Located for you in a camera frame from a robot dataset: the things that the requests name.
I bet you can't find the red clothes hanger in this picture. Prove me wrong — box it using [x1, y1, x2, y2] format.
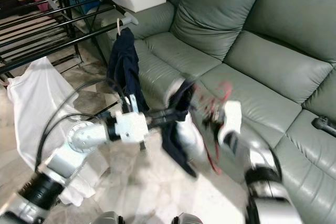
[194, 81, 234, 175]

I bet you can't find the navy white-trimmed garment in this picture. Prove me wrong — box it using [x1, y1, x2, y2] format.
[160, 80, 208, 177]

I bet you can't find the red and white shirt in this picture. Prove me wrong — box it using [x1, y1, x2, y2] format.
[8, 57, 108, 207]

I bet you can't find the grey green leather sofa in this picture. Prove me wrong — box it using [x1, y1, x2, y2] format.
[100, 0, 336, 224]

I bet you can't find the black metal drying rack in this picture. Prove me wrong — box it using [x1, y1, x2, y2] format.
[0, 0, 140, 78]

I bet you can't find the grey left robot leg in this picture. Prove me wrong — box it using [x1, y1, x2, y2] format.
[94, 212, 120, 224]

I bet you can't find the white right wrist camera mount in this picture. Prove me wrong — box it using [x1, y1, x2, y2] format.
[220, 101, 243, 143]

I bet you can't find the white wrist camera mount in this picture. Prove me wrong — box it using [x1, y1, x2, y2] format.
[113, 110, 150, 145]
[220, 101, 243, 143]

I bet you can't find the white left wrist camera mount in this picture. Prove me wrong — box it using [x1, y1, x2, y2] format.
[113, 110, 150, 145]

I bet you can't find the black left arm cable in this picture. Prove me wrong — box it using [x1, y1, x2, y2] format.
[55, 77, 127, 146]

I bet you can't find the black handle object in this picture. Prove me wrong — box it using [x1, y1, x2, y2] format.
[312, 116, 336, 131]

